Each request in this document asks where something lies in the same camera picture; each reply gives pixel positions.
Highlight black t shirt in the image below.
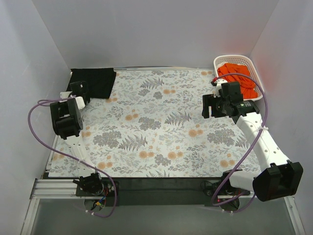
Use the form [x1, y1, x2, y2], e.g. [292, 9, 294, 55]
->
[67, 68, 116, 99]

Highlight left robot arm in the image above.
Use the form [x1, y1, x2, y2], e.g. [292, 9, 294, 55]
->
[49, 92, 104, 196]

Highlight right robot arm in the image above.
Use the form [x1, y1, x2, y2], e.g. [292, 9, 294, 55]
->
[202, 94, 303, 202]

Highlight orange t shirt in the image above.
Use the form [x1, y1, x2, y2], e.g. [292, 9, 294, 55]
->
[218, 63, 258, 99]

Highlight white perforated plastic basket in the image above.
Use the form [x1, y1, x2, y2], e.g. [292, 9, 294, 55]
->
[214, 55, 263, 101]

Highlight floral patterned table mat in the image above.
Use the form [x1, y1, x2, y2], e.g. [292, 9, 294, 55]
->
[48, 69, 277, 178]

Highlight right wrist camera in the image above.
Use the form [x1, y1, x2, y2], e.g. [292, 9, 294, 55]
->
[211, 77, 244, 102]

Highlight aluminium back rail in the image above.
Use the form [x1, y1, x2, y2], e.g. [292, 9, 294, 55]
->
[113, 66, 214, 72]

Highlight aluminium rail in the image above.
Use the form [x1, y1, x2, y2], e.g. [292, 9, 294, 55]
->
[113, 66, 214, 72]
[30, 177, 294, 200]

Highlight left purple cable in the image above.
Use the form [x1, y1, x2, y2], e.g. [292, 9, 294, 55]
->
[27, 99, 118, 218]

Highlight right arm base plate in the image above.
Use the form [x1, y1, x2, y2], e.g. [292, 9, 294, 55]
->
[200, 180, 250, 196]

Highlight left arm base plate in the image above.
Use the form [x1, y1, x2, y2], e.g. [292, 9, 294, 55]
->
[75, 180, 120, 197]

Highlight aluminium front rail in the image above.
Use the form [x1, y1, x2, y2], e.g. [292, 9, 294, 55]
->
[30, 177, 294, 200]

